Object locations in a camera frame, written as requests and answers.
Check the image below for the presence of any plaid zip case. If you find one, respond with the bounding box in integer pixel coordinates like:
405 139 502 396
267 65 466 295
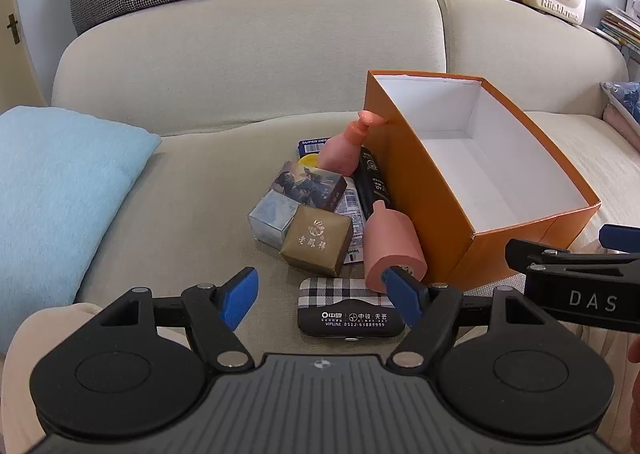
297 277 407 341

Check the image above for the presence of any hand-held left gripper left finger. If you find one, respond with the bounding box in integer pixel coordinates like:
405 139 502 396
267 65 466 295
95 266 261 371

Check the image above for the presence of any translucent silver box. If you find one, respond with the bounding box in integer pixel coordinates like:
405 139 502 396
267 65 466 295
247 190 301 251

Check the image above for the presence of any white barcode sachet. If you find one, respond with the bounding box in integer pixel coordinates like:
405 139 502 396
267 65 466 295
334 178 368 265

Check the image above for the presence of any picture printed box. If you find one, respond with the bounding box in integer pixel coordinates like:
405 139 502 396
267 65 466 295
271 160 348 212

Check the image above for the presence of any pink capless bottle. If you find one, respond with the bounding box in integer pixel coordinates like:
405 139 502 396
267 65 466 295
363 200 429 293

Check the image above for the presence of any pink pump bottle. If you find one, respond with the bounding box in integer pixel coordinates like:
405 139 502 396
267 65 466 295
318 110 388 181

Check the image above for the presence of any person's right hand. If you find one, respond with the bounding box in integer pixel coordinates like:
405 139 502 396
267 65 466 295
628 334 640 415

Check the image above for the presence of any orange cardboard box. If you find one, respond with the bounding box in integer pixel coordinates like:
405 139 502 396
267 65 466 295
365 70 602 291

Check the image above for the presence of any black tube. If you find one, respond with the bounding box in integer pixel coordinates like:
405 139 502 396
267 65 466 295
353 146 396 222

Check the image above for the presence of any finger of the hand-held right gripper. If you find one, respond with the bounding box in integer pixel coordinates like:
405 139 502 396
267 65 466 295
599 224 640 253
505 238 640 280

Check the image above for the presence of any blue packet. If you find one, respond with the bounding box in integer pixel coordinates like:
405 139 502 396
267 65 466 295
298 136 331 157

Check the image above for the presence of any stack of books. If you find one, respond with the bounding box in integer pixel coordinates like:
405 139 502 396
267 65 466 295
595 8 640 47

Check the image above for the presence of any blue printed pillow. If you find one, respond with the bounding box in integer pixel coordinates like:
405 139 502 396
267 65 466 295
600 80 640 140

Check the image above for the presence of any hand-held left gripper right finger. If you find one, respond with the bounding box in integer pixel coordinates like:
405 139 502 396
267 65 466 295
381 265 551 369

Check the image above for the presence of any pink cushion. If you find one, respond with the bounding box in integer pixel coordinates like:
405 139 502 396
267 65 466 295
602 104 640 153

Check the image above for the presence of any gold brown box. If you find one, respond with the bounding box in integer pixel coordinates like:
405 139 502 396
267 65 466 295
279 204 355 278

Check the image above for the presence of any beige sofa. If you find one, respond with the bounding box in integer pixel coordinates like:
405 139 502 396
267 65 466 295
50 0 640 385

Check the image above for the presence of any light blue blanket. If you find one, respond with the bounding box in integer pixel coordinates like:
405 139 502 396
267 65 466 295
0 105 163 354

